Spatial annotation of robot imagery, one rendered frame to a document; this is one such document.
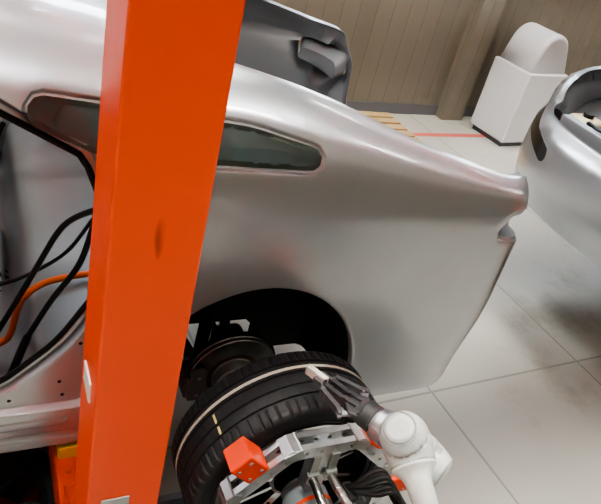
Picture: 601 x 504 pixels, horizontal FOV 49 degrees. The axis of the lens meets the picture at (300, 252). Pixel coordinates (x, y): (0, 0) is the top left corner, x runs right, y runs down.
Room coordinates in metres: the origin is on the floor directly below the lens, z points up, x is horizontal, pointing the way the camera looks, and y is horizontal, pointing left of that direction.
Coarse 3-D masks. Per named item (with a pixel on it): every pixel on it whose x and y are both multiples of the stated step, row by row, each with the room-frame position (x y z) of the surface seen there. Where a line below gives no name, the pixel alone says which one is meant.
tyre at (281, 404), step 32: (288, 352) 1.51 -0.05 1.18; (320, 352) 1.56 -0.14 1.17; (224, 384) 1.39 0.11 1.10; (256, 384) 1.38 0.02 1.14; (288, 384) 1.39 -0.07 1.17; (192, 416) 1.34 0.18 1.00; (224, 416) 1.30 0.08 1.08; (256, 416) 1.28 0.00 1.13; (288, 416) 1.28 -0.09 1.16; (320, 416) 1.33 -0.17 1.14; (192, 448) 1.26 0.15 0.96; (224, 448) 1.21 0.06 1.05; (192, 480) 1.20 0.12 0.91
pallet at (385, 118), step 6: (366, 114) 6.75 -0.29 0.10; (372, 114) 6.80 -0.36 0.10; (378, 114) 6.84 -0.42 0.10; (384, 114) 6.89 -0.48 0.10; (390, 114) 6.95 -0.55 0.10; (378, 120) 6.67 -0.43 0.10; (384, 120) 6.71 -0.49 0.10; (390, 120) 6.76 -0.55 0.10; (396, 120) 6.81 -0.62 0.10; (390, 126) 6.59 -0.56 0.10; (396, 126) 6.63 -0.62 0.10; (402, 126) 6.68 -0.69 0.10; (402, 132) 6.51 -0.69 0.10; (408, 132) 6.56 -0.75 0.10; (414, 138) 6.44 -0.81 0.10
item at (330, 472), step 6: (336, 456) 1.27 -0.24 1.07; (330, 462) 1.26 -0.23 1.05; (336, 462) 1.27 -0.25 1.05; (330, 468) 1.27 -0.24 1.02; (336, 468) 1.28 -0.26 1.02; (324, 474) 1.26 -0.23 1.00; (330, 474) 1.26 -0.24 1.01; (336, 474) 1.27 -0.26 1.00; (324, 480) 1.25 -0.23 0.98; (330, 480) 1.24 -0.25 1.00; (336, 480) 1.24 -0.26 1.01; (336, 486) 1.22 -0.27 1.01; (342, 486) 1.23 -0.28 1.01; (336, 492) 1.21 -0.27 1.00; (342, 492) 1.21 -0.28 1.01; (342, 498) 1.19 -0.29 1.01; (348, 498) 1.19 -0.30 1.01
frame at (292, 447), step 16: (304, 432) 1.28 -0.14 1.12; (320, 432) 1.29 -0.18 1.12; (336, 432) 1.32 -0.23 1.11; (352, 432) 1.32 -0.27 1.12; (272, 448) 1.23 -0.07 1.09; (288, 448) 1.21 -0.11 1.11; (304, 448) 1.22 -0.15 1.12; (320, 448) 1.24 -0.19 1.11; (336, 448) 1.28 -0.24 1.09; (352, 448) 1.30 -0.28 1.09; (368, 448) 1.33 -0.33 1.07; (272, 464) 1.18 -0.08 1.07; (288, 464) 1.20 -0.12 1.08; (384, 464) 1.38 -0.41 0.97; (224, 480) 1.17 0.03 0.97; (240, 480) 1.19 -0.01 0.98; (256, 480) 1.16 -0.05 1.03; (224, 496) 1.13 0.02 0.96; (240, 496) 1.14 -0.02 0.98
